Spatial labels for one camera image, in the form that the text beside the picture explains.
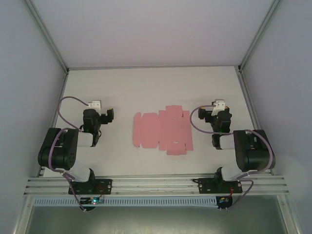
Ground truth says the pink paper box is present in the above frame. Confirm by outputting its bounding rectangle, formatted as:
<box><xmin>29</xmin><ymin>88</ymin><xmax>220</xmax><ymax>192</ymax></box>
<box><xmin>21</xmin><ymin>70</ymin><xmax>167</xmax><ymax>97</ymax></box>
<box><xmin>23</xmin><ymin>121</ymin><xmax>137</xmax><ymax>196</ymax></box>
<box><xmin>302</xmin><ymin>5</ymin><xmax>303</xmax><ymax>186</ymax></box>
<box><xmin>133</xmin><ymin>104</ymin><xmax>194</xmax><ymax>156</ymax></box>

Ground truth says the small circuit board green light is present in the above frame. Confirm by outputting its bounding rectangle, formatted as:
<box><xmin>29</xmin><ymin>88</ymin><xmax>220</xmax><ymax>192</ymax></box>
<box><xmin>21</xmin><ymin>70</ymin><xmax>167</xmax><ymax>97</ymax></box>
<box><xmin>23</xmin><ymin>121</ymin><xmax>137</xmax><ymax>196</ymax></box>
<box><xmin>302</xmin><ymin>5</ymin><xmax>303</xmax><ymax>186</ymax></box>
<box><xmin>81</xmin><ymin>196</ymin><xmax>105</xmax><ymax>205</ymax></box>

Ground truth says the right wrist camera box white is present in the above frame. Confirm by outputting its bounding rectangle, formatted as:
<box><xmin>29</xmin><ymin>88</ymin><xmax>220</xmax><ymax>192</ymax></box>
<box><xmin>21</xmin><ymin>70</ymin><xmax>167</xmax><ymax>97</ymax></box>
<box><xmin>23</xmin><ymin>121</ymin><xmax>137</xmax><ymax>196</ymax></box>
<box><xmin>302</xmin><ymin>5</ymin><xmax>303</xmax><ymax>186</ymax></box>
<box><xmin>211</xmin><ymin>99</ymin><xmax>226</xmax><ymax>117</ymax></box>

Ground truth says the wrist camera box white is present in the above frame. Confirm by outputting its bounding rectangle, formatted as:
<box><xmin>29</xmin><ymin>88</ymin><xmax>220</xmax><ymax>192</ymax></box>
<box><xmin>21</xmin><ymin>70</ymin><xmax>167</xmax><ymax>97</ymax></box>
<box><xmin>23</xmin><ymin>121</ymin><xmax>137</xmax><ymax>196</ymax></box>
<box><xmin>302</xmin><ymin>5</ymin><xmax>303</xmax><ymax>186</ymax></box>
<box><xmin>87</xmin><ymin>99</ymin><xmax>102</xmax><ymax>115</ymax></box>
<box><xmin>211</xmin><ymin>99</ymin><xmax>226</xmax><ymax>117</ymax></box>

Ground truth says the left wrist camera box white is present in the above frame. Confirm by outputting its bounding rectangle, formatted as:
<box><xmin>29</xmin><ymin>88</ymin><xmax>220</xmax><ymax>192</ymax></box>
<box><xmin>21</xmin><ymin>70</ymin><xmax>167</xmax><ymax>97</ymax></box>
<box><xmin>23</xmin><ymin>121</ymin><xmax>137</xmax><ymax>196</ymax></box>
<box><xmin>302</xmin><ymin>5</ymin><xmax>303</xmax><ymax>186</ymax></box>
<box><xmin>87</xmin><ymin>99</ymin><xmax>102</xmax><ymax>115</ymax></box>

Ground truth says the aluminium table side rail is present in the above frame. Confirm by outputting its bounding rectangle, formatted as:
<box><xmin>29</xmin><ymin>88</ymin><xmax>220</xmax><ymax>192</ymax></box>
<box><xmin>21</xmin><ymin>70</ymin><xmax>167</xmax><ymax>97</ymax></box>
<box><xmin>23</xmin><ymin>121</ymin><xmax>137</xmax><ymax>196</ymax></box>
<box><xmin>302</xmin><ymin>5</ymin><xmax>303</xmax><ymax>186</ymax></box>
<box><xmin>36</xmin><ymin>72</ymin><xmax>71</xmax><ymax>177</ymax></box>
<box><xmin>237</xmin><ymin>70</ymin><xmax>275</xmax><ymax>176</ymax></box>

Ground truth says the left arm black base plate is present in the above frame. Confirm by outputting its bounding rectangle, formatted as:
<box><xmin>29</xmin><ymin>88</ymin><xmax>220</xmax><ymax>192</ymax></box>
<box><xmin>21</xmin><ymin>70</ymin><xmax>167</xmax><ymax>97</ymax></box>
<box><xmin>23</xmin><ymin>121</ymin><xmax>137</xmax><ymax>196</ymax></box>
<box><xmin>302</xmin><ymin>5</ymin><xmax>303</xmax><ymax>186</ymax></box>
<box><xmin>68</xmin><ymin>178</ymin><xmax>113</xmax><ymax>195</ymax></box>

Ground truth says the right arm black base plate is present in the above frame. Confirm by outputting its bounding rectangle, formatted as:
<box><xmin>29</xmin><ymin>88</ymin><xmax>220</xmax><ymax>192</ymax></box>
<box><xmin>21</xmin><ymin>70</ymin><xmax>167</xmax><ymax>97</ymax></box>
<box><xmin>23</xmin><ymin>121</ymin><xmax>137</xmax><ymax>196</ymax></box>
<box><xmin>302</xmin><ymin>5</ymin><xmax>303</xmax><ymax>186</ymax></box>
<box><xmin>192</xmin><ymin>177</ymin><xmax>244</xmax><ymax>195</ymax></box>

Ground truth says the aluminium frame post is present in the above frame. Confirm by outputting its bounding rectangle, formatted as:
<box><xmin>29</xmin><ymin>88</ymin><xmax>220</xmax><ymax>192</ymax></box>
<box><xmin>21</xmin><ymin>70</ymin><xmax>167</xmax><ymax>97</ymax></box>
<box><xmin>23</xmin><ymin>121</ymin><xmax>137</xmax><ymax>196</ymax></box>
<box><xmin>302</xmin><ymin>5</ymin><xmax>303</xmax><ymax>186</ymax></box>
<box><xmin>237</xmin><ymin>0</ymin><xmax>281</xmax><ymax>73</ymax></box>
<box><xmin>24</xmin><ymin>0</ymin><xmax>71</xmax><ymax>74</ymax></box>

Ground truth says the aluminium mounting rail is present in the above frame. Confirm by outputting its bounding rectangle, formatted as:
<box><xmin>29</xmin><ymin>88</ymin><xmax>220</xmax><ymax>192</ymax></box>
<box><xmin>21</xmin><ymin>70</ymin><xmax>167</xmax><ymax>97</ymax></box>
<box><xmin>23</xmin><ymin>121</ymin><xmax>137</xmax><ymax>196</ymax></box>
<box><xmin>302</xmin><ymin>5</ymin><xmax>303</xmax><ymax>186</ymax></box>
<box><xmin>23</xmin><ymin>175</ymin><xmax>290</xmax><ymax>197</ymax></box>

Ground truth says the white slotted cable duct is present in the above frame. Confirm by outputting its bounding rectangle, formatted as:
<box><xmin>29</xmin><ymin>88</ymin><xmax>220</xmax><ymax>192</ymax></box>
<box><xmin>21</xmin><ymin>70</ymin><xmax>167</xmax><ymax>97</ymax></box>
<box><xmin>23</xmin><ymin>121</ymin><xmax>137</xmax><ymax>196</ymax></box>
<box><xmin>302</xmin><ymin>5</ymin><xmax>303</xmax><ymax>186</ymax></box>
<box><xmin>33</xmin><ymin>196</ymin><xmax>217</xmax><ymax>207</ymax></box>

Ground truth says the aluminium frame leg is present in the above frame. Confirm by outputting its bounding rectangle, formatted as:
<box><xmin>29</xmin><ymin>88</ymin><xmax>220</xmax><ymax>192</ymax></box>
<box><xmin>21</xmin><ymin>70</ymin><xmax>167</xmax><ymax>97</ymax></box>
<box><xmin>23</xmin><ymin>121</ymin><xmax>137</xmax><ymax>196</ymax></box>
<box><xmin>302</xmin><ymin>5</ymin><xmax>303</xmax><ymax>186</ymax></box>
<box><xmin>283</xmin><ymin>195</ymin><xmax>307</xmax><ymax>234</ymax></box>
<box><xmin>12</xmin><ymin>196</ymin><xmax>34</xmax><ymax>234</ymax></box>

